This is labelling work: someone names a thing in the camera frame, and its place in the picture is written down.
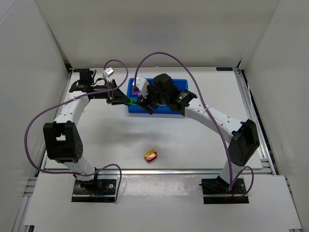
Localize green number three brick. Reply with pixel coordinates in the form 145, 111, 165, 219
125, 98, 138, 106

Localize purple curved brick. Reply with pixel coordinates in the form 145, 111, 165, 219
131, 88, 140, 97

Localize red yellow purple brick stack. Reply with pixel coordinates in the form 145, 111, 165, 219
143, 148, 157, 162

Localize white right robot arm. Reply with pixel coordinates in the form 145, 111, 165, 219
133, 73, 260, 189

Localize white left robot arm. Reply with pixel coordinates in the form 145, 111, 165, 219
43, 68, 130, 189

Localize blue divided plastic bin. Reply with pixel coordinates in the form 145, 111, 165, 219
126, 78, 188, 114

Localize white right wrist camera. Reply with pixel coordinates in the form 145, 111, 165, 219
136, 77, 149, 98

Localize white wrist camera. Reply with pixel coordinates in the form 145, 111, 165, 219
136, 77, 149, 98
102, 68, 114, 80

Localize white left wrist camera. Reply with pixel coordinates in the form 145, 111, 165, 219
102, 68, 114, 80

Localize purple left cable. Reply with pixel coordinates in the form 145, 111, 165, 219
24, 59, 129, 203

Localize purple cable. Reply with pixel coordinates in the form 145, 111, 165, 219
24, 59, 129, 203
134, 51, 254, 194

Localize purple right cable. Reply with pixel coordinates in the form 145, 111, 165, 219
134, 51, 254, 194

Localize aluminium front rail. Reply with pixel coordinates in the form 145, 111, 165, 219
47, 167, 271, 175

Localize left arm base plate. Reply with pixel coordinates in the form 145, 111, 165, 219
71, 174, 122, 203

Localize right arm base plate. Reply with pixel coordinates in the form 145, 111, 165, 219
199, 178, 249, 204

